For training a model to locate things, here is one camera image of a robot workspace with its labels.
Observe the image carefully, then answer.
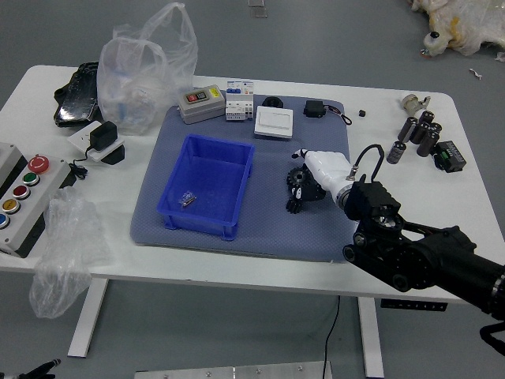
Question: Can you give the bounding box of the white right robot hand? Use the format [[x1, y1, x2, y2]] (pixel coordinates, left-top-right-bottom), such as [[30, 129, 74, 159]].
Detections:
[[290, 148, 354, 203]]

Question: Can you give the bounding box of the black-white left robot hand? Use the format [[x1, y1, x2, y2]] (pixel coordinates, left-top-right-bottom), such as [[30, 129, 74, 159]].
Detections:
[[0, 358, 62, 379]]

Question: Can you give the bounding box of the small black module box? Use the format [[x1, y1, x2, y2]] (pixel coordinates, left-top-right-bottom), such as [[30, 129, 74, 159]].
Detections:
[[302, 99, 327, 118]]

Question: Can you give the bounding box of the blue plastic box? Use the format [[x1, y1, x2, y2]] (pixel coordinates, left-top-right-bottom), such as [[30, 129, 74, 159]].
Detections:
[[156, 133, 256, 242]]

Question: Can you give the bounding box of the grey push-button control box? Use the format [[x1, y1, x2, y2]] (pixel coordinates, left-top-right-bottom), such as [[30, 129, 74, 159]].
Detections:
[[0, 141, 73, 258]]

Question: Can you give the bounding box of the white table leg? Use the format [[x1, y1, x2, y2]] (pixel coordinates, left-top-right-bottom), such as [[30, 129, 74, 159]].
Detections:
[[67, 278, 110, 358], [357, 298, 386, 378]]

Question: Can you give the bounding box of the blue-grey mat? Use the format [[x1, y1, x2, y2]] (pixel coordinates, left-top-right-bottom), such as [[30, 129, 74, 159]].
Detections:
[[129, 93, 352, 264]]

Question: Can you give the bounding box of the white circuit breaker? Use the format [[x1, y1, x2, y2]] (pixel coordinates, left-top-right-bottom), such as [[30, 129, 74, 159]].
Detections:
[[224, 78, 256, 123]]

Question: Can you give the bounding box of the crumpled clear plastic bag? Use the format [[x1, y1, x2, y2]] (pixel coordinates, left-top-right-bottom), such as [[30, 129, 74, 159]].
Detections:
[[29, 186, 115, 320]]

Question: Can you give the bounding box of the black module with green terminals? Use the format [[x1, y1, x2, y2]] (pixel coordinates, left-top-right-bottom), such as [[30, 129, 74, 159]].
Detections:
[[433, 141, 467, 173]]

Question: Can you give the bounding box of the black table control panel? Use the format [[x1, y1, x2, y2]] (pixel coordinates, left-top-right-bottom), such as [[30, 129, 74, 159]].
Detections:
[[380, 299, 449, 313]]

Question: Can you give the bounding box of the clear plastic piece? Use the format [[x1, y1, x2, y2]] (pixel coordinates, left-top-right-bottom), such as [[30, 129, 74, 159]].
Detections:
[[247, 0, 268, 19]]

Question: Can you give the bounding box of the silver metal plate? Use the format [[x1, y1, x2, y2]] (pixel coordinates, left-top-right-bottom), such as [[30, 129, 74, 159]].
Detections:
[[133, 361, 333, 379]]

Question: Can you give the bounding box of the large clear plastic bag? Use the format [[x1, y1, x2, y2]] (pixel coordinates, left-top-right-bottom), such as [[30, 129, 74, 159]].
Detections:
[[96, 2, 199, 137]]

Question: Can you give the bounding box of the black block under plate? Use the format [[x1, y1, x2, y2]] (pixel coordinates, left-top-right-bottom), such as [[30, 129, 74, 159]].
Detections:
[[100, 144, 127, 167]]

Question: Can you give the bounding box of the black power adapter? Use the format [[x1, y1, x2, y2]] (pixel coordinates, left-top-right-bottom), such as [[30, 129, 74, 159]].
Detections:
[[88, 120, 119, 153]]

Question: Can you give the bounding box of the white socket plate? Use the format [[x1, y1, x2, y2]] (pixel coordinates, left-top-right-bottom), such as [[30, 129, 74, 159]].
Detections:
[[65, 120, 125, 163]]

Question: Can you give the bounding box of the black plastic tray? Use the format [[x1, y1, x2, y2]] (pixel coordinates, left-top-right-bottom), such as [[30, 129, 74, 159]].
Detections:
[[53, 61, 106, 127]]

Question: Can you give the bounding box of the red-black wire with loop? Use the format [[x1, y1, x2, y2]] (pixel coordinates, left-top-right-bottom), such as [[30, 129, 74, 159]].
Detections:
[[324, 104, 354, 126]]

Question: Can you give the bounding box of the white wall switch panel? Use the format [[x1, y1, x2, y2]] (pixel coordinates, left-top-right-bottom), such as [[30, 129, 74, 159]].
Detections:
[[253, 105, 295, 140]]

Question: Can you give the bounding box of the grey two-button switch box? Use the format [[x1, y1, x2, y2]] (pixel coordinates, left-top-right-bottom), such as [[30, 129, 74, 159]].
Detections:
[[176, 84, 226, 126]]

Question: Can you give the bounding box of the black hanging cable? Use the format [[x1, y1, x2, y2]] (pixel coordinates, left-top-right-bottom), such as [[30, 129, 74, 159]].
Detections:
[[322, 295, 342, 379]]

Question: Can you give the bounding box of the black adapter cord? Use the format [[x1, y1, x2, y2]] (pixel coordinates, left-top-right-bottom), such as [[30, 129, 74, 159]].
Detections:
[[69, 148, 95, 181]]

